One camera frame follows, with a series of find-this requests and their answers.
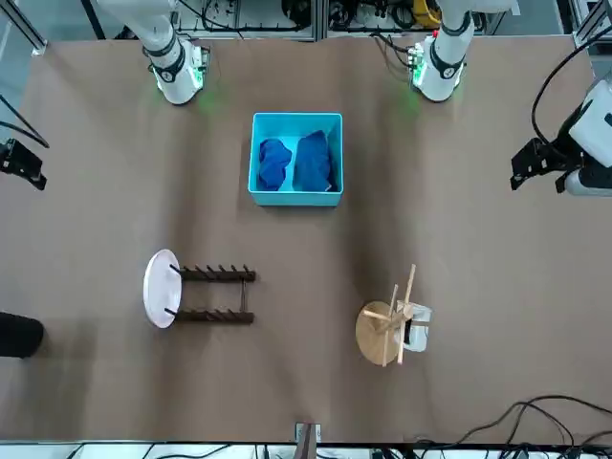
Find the black cylindrical vase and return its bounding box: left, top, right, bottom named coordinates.
left=0, top=313, right=46, bottom=359

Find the yellow black equipment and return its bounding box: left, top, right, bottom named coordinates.
left=411, top=0, right=442, bottom=26

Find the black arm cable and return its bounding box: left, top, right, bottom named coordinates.
left=0, top=93, right=51, bottom=149
left=531, top=45, right=597, bottom=144

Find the black table cable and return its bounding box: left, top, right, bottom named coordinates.
left=496, top=401, right=612, bottom=448
left=453, top=394, right=612, bottom=447

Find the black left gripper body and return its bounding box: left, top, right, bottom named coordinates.
left=544, top=139, right=584, bottom=192

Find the wooden mug stand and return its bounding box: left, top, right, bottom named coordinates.
left=354, top=263, right=431, bottom=368

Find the cyan plastic box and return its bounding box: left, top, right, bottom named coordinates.
left=247, top=112, right=344, bottom=208

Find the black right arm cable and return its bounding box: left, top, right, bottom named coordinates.
left=0, top=93, right=51, bottom=149

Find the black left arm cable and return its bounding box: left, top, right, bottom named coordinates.
left=531, top=45, right=597, bottom=144

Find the white mug black handle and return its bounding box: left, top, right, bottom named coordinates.
left=403, top=303, right=434, bottom=354

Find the white round plate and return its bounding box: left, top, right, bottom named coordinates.
left=142, top=248, right=184, bottom=330

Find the dark wooden dish rack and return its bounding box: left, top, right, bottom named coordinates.
left=176, top=262, right=257, bottom=326

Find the aluminium frame post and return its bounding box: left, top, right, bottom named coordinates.
left=0, top=0, right=49, bottom=55
left=571, top=21, right=612, bottom=49

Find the blue square rag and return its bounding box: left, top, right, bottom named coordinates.
left=257, top=138, right=294, bottom=191
left=292, top=130, right=336, bottom=193

